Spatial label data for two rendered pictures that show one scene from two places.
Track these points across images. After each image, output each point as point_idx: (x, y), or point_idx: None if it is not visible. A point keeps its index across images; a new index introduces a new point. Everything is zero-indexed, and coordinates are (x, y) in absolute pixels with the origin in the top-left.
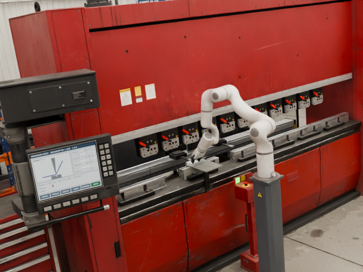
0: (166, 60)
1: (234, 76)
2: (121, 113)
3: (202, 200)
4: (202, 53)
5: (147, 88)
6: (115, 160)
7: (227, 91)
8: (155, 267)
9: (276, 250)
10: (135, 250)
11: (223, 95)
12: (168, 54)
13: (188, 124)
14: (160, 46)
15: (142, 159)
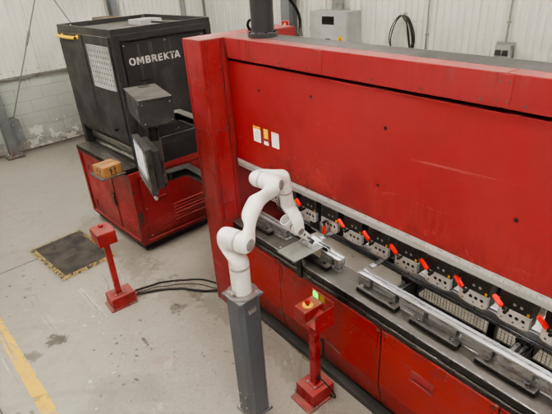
0: (290, 115)
1: (369, 179)
2: (254, 146)
3: (296, 280)
4: (328, 126)
5: (273, 136)
6: None
7: (258, 181)
8: None
9: (236, 364)
10: None
11: (250, 181)
12: (292, 109)
13: (306, 198)
14: (286, 98)
15: None
